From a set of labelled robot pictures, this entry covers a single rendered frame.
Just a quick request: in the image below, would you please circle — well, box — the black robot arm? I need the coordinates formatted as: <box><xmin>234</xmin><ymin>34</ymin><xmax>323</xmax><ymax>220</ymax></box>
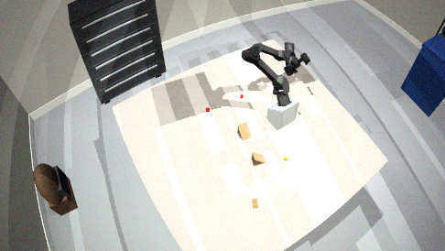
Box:
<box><xmin>241</xmin><ymin>42</ymin><xmax>297</xmax><ymax>107</ymax></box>

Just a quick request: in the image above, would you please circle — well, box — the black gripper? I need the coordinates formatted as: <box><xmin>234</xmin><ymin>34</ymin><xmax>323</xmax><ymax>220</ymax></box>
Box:
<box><xmin>283</xmin><ymin>52</ymin><xmax>310</xmax><ymax>76</ymax></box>

